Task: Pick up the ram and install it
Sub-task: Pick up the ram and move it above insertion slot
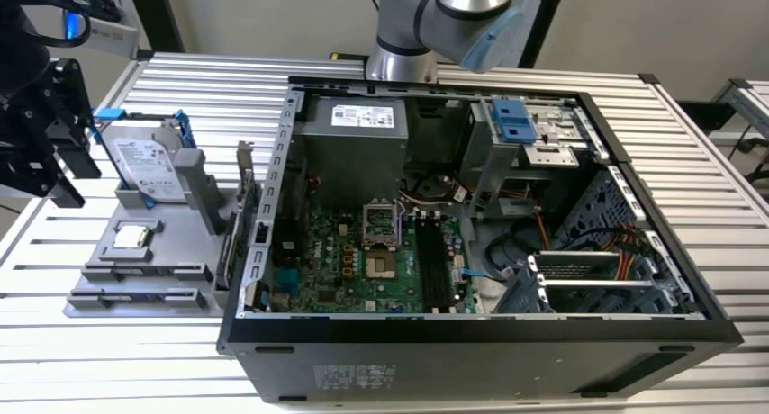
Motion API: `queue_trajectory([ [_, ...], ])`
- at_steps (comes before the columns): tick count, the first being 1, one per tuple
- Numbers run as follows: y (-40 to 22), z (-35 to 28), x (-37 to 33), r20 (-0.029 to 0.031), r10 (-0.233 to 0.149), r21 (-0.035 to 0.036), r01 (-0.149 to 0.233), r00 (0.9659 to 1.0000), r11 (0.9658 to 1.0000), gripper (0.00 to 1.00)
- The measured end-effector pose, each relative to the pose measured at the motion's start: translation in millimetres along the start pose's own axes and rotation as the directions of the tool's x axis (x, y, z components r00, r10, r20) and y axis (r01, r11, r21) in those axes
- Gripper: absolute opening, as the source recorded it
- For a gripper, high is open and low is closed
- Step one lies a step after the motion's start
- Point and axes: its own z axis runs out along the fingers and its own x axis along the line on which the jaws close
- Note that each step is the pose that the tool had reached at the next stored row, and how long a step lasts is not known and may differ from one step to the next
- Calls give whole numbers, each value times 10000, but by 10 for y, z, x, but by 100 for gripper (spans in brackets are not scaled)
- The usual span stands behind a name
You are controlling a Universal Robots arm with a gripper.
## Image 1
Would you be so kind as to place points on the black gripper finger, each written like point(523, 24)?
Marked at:
point(27, 139)
point(65, 99)

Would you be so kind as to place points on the dark RAM stick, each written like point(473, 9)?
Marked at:
point(144, 267)
point(138, 292)

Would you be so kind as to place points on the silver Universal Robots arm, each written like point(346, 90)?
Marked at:
point(414, 9)

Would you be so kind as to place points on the blue disk carrier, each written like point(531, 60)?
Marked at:
point(108, 113)

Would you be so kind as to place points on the silver hard disk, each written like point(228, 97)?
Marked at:
point(144, 162)

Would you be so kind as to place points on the silver CPU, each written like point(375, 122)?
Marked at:
point(131, 237)

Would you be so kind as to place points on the grey parts rack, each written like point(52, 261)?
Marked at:
point(180, 234)

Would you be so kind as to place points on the yellow black tag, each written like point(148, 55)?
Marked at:
point(343, 56)

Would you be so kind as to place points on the grey power supply unit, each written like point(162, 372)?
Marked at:
point(349, 162)

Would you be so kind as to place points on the green motherboard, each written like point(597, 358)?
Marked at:
point(337, 288)

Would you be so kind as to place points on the CPU socket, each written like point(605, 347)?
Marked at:
point(381, 264)

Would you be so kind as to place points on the black round cooler fan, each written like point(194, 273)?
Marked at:
point(434, 188)

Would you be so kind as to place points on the grey metal drive cage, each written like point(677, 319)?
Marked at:
point(486, 162)

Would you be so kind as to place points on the blue drive bay latch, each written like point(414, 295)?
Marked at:
point(510, 117)

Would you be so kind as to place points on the black open PC case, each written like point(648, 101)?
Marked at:
point(421, 369)

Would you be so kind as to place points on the grey disk bay cage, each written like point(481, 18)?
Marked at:
point(577, 270)

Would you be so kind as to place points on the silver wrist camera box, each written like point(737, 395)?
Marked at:
point(111, 38)

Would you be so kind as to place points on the black upright post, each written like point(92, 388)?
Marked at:
point(541, 36)
point(159, 18)

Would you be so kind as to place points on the graphics card with silver bracket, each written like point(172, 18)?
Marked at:
point(231, 252)

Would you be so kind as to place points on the metal side table frame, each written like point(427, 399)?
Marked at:
point(741, 92)

